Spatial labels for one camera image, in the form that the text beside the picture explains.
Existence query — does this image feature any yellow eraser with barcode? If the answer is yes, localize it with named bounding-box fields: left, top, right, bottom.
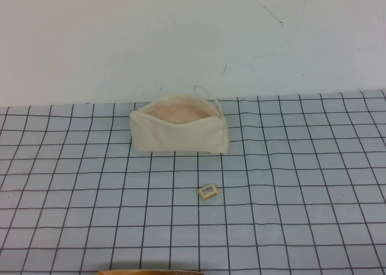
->
left=197, top=183, right=218, bottom=201

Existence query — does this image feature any cream fabric pencil case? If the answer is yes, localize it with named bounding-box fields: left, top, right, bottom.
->
left=129, top=84, right=230, bottom=154

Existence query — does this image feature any blue grid tablecloth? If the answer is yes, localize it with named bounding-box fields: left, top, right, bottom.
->
left=0, top=89, right=386, bottom=275

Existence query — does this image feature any brown wooden object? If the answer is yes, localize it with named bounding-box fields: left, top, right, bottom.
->
left=96, top=269, right=206, bottom=275

